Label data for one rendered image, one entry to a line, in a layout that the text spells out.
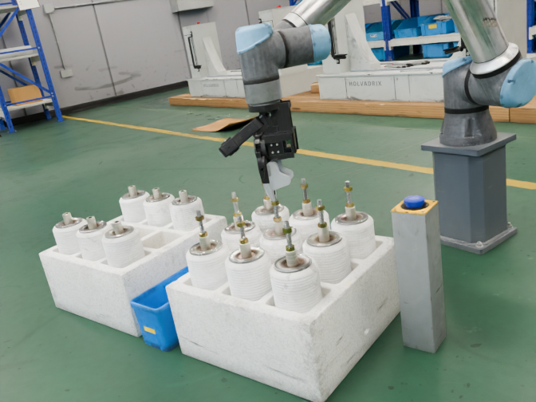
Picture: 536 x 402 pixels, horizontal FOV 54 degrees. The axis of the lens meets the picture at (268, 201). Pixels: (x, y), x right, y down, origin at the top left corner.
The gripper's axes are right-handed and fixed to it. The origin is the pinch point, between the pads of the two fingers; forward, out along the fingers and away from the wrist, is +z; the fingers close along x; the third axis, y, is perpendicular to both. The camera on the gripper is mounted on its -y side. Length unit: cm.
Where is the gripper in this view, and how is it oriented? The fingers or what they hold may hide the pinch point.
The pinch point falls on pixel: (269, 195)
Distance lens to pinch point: 115.2
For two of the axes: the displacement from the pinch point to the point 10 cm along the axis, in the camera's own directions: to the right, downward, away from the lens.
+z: 1.6, 9.3, 3.2
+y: 9.7, -0.9, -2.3
